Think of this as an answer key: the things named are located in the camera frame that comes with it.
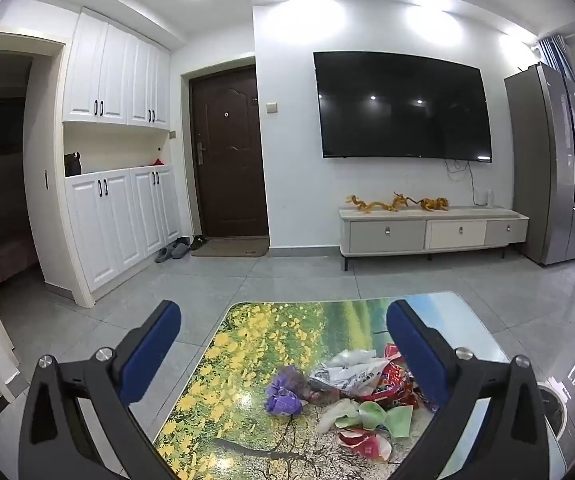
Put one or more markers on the white trash bin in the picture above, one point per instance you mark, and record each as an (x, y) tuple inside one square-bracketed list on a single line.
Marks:
[(552, 405)]

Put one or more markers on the white wall cabinet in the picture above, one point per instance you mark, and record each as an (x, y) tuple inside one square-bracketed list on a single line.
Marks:
[(112, 70)]

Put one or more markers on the green and white paper scrap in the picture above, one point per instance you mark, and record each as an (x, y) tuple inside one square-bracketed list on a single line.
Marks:
[(392, 417)]

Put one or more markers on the brown doormat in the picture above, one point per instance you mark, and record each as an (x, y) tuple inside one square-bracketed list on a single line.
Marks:
[(230, 248)]

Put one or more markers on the white television cabinet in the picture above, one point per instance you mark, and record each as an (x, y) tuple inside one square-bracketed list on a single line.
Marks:
[(387, 235)]

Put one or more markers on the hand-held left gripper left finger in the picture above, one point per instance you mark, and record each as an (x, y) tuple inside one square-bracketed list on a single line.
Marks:
[(152, 355)]

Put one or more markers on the grey refrigerator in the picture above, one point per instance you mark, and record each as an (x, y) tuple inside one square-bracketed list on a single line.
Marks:
[(542, 170)]

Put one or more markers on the black bag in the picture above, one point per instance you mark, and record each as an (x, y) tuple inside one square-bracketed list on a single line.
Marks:
[(73, 165)]

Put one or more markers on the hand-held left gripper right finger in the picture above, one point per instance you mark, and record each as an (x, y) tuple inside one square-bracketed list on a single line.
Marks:
[(412, 355)]

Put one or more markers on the red and white wrapper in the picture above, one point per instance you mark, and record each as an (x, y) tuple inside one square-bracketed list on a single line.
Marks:
[(367, 445)]

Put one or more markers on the purple wrapper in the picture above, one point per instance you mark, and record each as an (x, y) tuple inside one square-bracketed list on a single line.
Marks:
[(282, 392)]

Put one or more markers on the white base cabinet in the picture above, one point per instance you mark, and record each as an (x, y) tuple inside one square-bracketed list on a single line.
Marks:
[(117, 225)]

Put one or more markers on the landscape print coffee table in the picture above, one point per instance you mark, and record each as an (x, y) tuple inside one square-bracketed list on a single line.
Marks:
[(267, 340)]

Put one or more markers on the red snack wrapper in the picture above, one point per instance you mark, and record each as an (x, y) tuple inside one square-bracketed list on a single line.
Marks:
[(397, 392)]

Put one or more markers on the brown entrance door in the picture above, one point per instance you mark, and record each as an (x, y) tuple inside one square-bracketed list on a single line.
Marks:
[(230, 160)]

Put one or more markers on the black wall television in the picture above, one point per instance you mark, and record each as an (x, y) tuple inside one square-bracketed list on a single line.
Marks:
[(402, 105)]

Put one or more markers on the orange dragon figurine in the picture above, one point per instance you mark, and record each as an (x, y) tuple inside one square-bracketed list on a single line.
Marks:
[(432, 204), (367, 205), (405, 201)]

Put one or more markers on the white printed plastic bag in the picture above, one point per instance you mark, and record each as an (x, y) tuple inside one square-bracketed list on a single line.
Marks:
[(347, 377)]

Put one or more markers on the blue striped curtain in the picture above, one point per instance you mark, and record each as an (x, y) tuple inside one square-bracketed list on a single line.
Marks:
[(560, 57)]

